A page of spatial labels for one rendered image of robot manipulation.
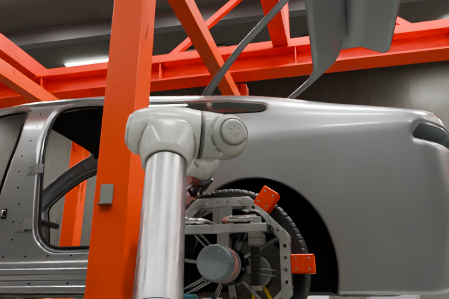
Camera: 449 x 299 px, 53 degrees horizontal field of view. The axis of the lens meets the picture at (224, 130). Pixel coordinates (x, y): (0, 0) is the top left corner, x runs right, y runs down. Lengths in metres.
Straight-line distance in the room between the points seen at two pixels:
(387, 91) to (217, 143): 11.48
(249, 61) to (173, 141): 3.93
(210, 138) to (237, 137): 0.07
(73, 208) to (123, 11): 3.34
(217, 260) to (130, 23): 1.22
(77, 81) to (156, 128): 4.59
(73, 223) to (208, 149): 4.23
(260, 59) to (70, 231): 2.79
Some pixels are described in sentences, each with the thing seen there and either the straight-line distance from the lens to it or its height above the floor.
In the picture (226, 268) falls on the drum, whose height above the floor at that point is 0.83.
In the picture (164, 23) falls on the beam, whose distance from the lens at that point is 9.97.
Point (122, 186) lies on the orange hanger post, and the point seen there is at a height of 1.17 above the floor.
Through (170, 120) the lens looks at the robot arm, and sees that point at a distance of 1.15.
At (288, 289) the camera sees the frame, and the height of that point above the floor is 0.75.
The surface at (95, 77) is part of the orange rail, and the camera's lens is 5.60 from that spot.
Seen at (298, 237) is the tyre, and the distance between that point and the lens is 1.92.
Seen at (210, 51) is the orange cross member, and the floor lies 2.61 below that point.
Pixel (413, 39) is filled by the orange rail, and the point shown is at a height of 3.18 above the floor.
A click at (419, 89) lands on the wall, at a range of 12.68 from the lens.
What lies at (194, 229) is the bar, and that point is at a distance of 1.73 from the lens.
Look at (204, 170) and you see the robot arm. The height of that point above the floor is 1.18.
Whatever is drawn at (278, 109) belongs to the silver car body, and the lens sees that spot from 2.50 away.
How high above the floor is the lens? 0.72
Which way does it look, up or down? 20 degrees up
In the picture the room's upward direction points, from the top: straight up
